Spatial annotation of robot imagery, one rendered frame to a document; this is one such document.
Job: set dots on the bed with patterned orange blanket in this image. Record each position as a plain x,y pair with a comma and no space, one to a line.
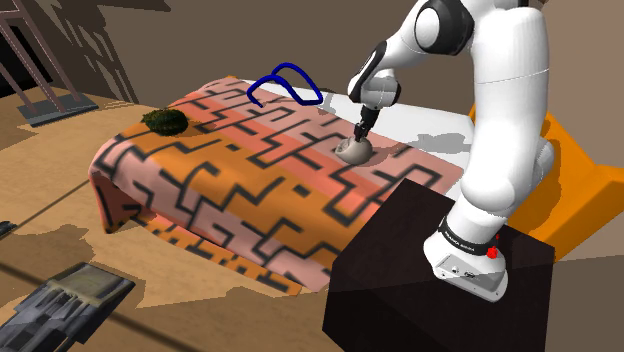
234,185

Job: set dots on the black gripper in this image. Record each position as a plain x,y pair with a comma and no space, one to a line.
366,121

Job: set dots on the beige round shell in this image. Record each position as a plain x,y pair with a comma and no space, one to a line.
354,151

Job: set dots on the brown metal frame rack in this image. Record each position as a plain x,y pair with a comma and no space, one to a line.
44,78

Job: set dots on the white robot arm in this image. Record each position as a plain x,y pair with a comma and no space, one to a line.
507,97

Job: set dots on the dark green spiky ball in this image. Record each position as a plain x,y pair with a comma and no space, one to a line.
166,121

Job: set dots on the dark robot stand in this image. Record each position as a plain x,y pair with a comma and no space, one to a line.
390,287

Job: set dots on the blue curved headband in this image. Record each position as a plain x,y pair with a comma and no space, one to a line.
287,89

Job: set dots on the grey flat device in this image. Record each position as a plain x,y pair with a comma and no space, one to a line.
58,307

